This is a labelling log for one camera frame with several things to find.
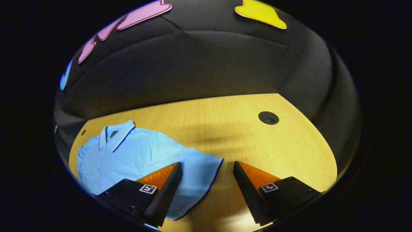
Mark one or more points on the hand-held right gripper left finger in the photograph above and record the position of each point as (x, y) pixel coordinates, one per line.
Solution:
(165, 196)

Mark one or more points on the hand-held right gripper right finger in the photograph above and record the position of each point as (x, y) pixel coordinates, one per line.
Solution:
(249, 196)

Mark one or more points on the light blue T-shirt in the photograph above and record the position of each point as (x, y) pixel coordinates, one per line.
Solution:
(128, 154)

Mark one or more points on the black backdrop cloth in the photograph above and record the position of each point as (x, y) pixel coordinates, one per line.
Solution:
(199, 64)

